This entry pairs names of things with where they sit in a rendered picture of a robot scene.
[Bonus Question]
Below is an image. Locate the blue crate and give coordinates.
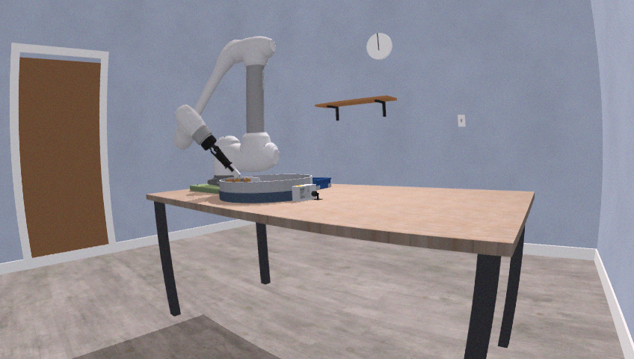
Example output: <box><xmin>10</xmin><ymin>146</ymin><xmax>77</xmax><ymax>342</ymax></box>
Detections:
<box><xmin>313</xmin><ymin>177</ymin><xmax>331</xmax><ymax>190</ymax></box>

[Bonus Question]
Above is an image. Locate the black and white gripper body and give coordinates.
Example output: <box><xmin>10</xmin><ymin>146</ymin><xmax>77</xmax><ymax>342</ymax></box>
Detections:
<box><xmin>201</xmin><ymin>135</ymin><xmax>219</xmax><ymax>152</ymax></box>

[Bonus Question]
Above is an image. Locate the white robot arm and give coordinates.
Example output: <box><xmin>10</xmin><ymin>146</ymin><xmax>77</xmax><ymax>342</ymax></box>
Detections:
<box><xmin>173</xmin><ymin>37</ymin><xmax>279</xmax><ymax>186</ymax></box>

